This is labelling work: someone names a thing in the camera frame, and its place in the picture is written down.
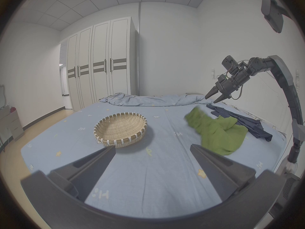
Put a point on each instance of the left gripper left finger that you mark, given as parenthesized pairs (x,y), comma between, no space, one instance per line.
(90,173)

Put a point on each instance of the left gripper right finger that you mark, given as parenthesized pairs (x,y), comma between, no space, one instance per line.
(219,173)

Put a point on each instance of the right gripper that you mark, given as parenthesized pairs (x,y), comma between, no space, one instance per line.
(234,82)

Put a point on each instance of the green shorts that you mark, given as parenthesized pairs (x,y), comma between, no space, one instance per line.
(214,135)

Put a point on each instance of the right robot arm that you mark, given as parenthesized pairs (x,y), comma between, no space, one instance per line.
(283,73)

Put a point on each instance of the dark blue T-shirt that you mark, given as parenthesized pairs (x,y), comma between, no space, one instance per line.
(257,129)

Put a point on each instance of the round woven basket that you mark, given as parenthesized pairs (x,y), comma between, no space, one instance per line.
(119,127)

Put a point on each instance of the pale blue quilt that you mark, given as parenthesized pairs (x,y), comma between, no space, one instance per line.
(143,100)

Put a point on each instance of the white chest of drawers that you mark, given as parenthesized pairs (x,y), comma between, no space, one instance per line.
(14,125)

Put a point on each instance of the white wardrobe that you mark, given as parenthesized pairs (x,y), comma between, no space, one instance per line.
(119,56)

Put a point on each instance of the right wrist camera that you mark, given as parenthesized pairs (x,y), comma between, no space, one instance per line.
(223,78)

